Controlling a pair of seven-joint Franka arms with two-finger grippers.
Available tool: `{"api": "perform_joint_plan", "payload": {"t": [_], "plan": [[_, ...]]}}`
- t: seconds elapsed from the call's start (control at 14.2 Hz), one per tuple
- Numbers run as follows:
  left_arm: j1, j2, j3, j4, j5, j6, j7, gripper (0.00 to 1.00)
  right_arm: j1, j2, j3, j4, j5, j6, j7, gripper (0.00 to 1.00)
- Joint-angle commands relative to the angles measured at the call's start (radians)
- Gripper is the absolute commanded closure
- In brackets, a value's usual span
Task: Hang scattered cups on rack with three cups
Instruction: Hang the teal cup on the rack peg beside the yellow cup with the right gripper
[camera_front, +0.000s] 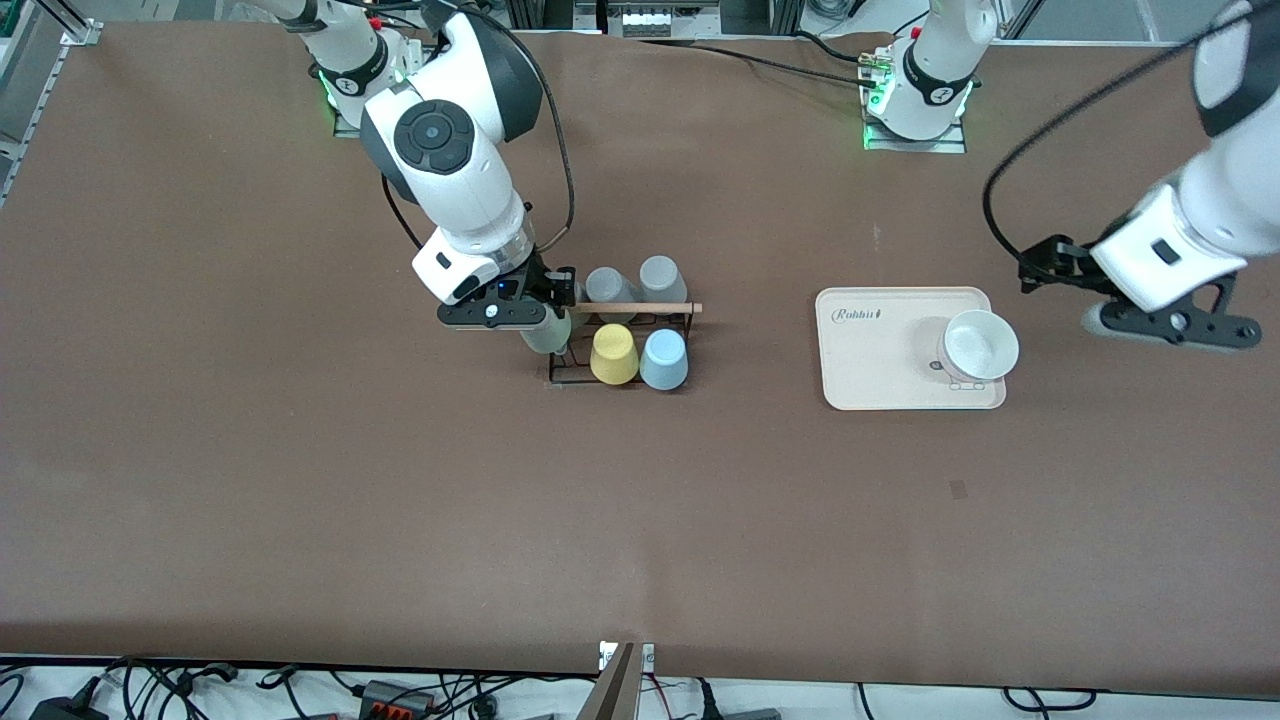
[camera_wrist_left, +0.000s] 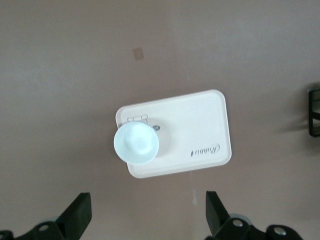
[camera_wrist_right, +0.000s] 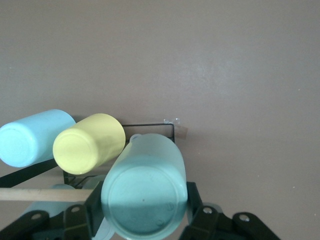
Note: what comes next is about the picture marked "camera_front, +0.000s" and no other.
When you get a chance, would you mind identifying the pale green cup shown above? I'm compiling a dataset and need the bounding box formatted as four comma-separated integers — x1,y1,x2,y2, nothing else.
519,308,574,357

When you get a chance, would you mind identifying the light blue cup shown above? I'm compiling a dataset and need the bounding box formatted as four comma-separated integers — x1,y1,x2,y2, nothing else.
639,329,690,392

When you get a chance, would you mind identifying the grey cup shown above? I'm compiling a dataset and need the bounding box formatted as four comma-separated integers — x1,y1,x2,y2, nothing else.
584,267,641,323
638,256,689,306

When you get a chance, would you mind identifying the yellow cup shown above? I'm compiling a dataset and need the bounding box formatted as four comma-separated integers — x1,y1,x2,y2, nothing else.
589,323,641,386

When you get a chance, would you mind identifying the white bowl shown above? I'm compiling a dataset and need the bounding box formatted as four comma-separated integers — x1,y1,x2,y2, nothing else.
937,309,1020,384

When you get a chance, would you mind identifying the cream tray with Rabbit print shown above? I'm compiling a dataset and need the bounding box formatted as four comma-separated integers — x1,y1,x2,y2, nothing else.
815,287,1007,412

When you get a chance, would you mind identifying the black box with orange connectors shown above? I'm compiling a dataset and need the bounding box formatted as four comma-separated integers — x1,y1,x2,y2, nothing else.
358,680,437,718

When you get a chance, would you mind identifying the black power adapter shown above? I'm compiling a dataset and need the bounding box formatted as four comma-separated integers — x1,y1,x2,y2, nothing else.
28,690,103,720

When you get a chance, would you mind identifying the black wire cup rack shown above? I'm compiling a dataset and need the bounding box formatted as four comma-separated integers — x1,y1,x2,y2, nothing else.
540,300,704,388

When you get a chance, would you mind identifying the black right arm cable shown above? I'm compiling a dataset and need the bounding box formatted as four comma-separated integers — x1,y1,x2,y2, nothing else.
380,0,579,257

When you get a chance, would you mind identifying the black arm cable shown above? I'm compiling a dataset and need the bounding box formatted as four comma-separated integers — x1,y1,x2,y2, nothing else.
380,0,579,257
982,5,1251,267

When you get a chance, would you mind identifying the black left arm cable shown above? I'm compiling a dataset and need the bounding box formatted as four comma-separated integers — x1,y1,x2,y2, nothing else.
982,5,1251,267

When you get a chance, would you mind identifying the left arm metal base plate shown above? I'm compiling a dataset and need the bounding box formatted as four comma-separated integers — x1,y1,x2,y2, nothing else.
861,50,969,154

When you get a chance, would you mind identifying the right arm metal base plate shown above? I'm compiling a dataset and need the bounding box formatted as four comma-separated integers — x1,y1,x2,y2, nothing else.
333,30,448,139

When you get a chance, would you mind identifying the black cable on table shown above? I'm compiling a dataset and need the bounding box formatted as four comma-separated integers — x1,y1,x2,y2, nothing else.
793,32,873,65
640,38,869,88

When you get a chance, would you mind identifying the white stand bracket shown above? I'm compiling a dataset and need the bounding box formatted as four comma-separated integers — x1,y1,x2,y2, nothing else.
598,641,657,673

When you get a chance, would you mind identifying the black looped cable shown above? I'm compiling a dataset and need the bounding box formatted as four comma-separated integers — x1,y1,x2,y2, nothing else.
1003,686,1098,714

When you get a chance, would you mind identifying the grey camera stand post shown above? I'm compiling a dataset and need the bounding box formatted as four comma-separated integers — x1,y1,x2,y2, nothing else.
575,642,641,720

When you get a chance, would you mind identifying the black cable tangle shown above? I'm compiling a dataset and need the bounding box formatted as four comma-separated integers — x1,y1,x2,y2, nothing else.
100,655,243,720

